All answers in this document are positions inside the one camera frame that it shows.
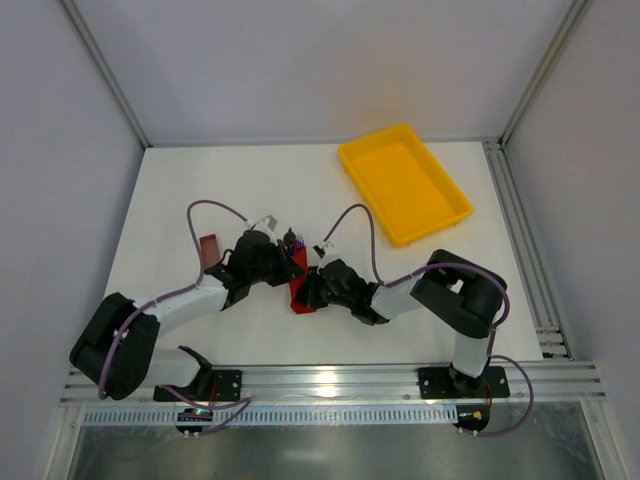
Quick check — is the frame post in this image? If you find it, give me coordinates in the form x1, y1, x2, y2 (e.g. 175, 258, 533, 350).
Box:
498, 0, 592, 149
57, 0, 152, 149

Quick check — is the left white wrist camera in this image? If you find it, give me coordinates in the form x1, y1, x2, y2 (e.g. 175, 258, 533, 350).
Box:
245, 215, 278, 241

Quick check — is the left frame post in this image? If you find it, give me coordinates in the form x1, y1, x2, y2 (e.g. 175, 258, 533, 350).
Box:
57, 0, 152, 149

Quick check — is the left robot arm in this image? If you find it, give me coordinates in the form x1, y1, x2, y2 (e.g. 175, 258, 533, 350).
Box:
69, 229, 304, 401

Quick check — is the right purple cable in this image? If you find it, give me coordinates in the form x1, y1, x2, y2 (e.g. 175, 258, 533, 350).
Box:
324, 203, 535, 437

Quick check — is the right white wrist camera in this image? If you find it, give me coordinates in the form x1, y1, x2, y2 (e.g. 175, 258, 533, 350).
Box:
313, 240, 340, 264

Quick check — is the front aluminium rail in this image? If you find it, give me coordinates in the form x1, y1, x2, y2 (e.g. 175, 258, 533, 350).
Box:
59, 360, 607, 409

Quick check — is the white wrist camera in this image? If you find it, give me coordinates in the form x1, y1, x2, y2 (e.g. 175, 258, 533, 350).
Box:
313, 240, 340, 264
245, 215, 278, 241

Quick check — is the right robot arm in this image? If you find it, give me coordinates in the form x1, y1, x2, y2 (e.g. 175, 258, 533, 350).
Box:
291, 249, 511, 397

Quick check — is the aluminium rail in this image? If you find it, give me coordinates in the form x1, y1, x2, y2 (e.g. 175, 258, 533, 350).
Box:
59, 360, 607, 409
482, 140, 574, 361

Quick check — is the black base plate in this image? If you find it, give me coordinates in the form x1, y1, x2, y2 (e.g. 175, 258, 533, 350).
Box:
153, 369, 243, 403
417, 365, 510, 400

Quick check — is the right frame post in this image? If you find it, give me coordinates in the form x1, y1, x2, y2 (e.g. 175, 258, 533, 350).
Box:
498, 0, 592, 149

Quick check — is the purple cable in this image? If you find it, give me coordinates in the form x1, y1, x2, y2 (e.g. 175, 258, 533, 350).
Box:
324, 203, 535, 437
97, 200, 254, 434

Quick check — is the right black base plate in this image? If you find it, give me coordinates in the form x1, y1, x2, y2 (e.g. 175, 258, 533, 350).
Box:
417, 365, 510, 400

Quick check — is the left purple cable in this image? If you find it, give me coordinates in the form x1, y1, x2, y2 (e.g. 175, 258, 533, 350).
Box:
97, 200, 254, 434

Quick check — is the brown utensil tray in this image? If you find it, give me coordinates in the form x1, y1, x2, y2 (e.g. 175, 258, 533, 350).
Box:
199, 234, 222, 271

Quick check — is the yellow plastic bin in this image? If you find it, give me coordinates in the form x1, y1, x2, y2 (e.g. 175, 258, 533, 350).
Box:
337, 124, 474, 248

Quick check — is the slotted cable duct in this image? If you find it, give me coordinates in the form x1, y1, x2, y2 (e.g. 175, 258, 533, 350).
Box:
82, 404, 458, 428

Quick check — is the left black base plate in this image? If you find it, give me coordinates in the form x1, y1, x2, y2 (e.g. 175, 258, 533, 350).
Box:
153, 369, 243, 403

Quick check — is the right side aluminium rail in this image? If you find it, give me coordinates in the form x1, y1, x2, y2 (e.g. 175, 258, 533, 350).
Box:
482, 140, 574, 361

